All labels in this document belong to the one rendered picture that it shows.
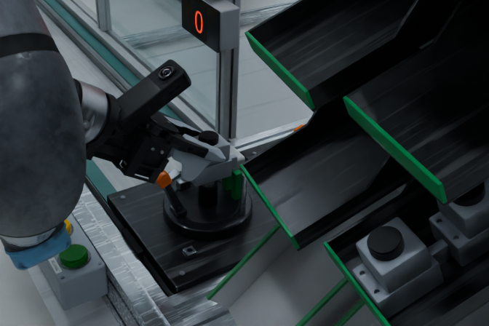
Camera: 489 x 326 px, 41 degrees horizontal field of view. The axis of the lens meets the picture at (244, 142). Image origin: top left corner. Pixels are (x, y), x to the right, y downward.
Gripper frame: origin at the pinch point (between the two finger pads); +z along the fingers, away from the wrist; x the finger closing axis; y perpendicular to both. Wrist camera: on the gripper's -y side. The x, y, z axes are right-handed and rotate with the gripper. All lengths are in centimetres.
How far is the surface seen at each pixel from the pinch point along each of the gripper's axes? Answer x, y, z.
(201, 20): -18.2, -14.1, 0.4
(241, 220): 6.4, 7.6, 7.4
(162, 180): 1.1, 7.3, -5.5
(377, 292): 43.3, -5.0, -14.2
